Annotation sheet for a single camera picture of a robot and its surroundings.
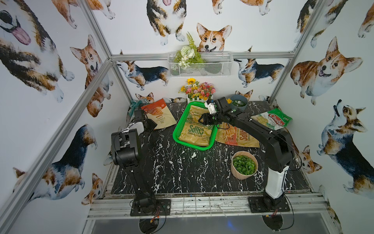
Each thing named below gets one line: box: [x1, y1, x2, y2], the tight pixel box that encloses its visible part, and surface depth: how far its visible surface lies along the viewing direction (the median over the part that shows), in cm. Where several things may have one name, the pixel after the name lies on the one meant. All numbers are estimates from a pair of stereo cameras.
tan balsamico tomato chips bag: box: [215, 122, 261, 148], surface depth 100 cm
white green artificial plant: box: [173, 31, 206, 70], surface depth 82 cm
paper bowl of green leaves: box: [230, 150, 259, 180], surface depth 78 cm
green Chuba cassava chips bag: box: [250, 108, 293, 131], surface depth 112 cm
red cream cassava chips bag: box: [140, 98, 178, 130], surface depth 115 cm
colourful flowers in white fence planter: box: [178, 78, 216, 104], surface depth 111 cm
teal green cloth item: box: [128, 99, 143, 117], surface depth 123 cm
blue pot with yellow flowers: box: [225, 94, 248, 112], surface depth 115 cm
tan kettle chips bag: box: [178, 105, 213, 147], surface depth 102 cm
